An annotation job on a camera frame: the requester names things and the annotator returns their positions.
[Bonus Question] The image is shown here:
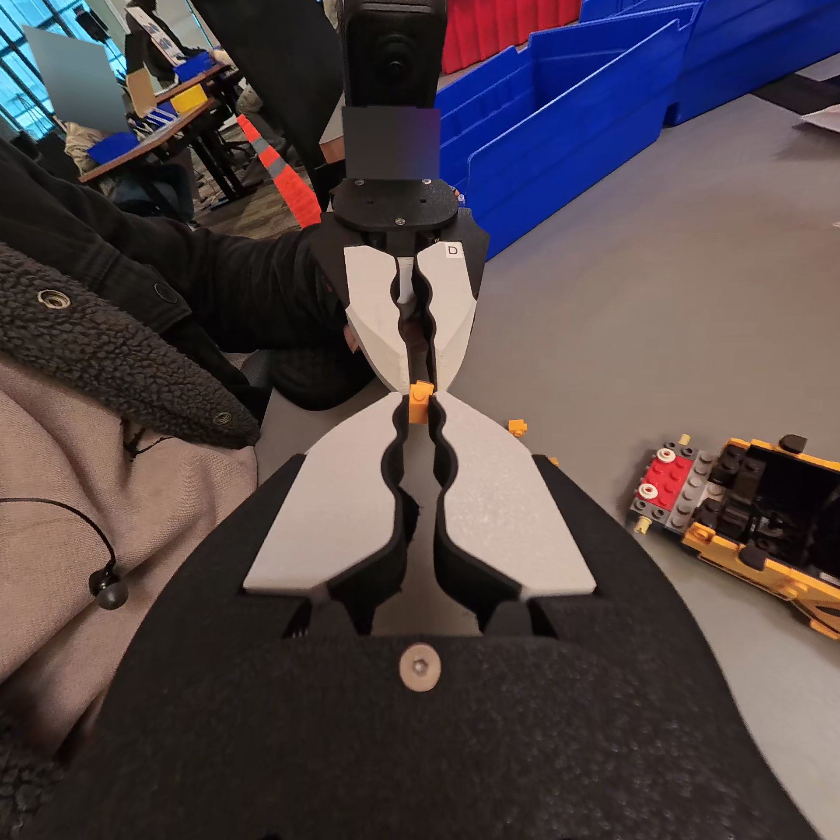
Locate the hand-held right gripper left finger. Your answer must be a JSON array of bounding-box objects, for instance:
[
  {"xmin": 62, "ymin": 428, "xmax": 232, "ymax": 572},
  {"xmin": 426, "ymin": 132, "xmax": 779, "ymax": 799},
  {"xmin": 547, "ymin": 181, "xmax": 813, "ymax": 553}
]
[{"xmin": 243, "ymin": 392, "xmax": 421, "ymax": 632}]

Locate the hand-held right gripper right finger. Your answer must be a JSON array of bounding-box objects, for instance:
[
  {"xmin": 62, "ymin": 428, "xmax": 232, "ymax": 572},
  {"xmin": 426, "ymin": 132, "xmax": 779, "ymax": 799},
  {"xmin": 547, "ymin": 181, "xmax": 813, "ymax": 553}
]
[{"xmin": 430, "ymin": 392, "xmax": 597, "ymax": 632}]

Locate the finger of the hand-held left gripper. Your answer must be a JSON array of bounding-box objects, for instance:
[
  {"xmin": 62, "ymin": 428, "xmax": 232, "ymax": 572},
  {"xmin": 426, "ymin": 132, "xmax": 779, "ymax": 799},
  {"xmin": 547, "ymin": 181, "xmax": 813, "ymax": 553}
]
[
  {"xmin": 416, "ymin": 244, "xmax": 476, "ymax": 395},
  {"xmin": 343, "ymin": 246, "xmax": 411, "ymax": 395}
]

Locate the orange lego car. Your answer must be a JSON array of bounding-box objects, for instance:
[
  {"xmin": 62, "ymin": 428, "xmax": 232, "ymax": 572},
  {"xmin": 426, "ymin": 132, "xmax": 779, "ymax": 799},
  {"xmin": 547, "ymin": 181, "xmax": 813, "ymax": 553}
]
[{"xmin": 630, "ymin": 433, "xmax": 840, "ymax": 641}]

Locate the red plastic bin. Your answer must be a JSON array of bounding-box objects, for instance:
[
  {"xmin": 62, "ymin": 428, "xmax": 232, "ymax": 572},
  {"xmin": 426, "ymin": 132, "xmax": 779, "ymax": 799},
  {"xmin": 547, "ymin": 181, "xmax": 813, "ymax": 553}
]
[{"xmin": 441, "ymin": 0, "xmax": 581, "ymax": 74}]

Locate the black high-back chair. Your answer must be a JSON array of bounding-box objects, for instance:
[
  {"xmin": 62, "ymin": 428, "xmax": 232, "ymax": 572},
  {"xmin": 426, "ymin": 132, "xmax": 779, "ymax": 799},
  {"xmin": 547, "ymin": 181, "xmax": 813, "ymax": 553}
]
[{"xmin": 190, "ymin": 0, "xmax": 345, "ymax": 211}]

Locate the orange traffic cone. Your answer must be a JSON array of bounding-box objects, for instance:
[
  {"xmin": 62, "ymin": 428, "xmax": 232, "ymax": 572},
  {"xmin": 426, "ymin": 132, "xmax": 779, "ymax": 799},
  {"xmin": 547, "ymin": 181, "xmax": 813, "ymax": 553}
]
[{"xmin": 236, "ymin": 115, "xmax": 322, "ymax": 231}]

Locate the blue plastic bin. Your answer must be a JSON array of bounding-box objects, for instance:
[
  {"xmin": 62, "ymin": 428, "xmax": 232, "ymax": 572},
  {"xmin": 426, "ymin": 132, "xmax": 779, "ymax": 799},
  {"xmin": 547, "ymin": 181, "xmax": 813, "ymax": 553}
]
[
  {"xmin": 436, "ymin": 20, "xmax": 683, "ymax": 260},
  {"xmin": 663, "ymin": 0, "xmax": 840, "ymax": 127},
  {"xmin": 581, "ymin": 0, "xmax": 703, "ymax": 27}
]

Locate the wooden edge desk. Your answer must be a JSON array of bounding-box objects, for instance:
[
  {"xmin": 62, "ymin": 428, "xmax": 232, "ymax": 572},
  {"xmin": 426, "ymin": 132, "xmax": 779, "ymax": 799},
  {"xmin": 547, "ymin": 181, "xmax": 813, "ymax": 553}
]
[
  {"xmin": 79, "ymin": 98, "xmax": 221, "ymax": 204},
  {"xmin": 154, "ymin": 62, "xmax": 247, "ymax": 106}
]

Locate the beige sweatshirt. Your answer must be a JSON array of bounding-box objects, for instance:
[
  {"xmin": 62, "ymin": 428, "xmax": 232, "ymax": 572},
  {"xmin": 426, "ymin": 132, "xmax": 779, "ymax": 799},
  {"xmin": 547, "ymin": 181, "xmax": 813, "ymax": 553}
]
[{"xmin": 0, "ymin": 357, "xmax": 260, "ymax": 756}]

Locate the dark grey fleece jacket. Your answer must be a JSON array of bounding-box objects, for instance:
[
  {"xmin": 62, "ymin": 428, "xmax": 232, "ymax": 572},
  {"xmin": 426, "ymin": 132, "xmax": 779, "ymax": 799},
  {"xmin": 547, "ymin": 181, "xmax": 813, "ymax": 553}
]
[{"xmin": 0, "ymin": 243, "xmax": 263, "ymax": 840}]

